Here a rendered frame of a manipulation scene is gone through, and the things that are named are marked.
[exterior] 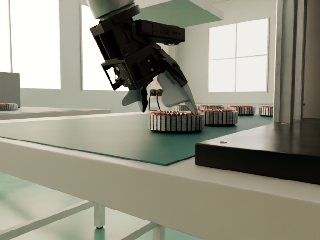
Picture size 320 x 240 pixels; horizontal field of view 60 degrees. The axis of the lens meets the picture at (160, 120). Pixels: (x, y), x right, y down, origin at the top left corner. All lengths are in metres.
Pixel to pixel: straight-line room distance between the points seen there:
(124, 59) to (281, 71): 0.29
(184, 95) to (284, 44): 0.21
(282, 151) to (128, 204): 0.15
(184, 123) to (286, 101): 0.19
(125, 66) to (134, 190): 0.23
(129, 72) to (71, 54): 5.09
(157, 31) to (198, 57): 7.40
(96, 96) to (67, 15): 1.60
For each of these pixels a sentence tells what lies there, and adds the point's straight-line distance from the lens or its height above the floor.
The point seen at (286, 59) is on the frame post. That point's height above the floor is 0.88.
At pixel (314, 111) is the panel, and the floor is 0.78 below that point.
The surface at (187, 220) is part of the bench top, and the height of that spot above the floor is 0.71.
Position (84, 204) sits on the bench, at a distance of 1.76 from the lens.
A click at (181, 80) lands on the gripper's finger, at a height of 0.84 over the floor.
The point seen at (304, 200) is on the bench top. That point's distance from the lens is 0.21.
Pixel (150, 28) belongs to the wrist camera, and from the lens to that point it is 0.49.
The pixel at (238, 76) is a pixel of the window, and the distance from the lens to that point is 7.35.
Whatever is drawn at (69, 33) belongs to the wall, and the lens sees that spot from 5.58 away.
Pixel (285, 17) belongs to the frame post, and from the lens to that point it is 0.58.
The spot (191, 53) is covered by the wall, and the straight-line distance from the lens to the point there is 8.03.
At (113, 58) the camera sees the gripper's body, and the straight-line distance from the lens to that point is 0.46.
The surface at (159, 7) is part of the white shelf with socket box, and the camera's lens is 1.17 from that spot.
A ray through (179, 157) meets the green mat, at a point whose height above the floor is 0.75.
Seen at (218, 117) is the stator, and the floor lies 0.77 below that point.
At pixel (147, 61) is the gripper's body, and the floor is 0.87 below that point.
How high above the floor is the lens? 0.81
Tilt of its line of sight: 4 degrees down
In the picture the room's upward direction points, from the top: straight up
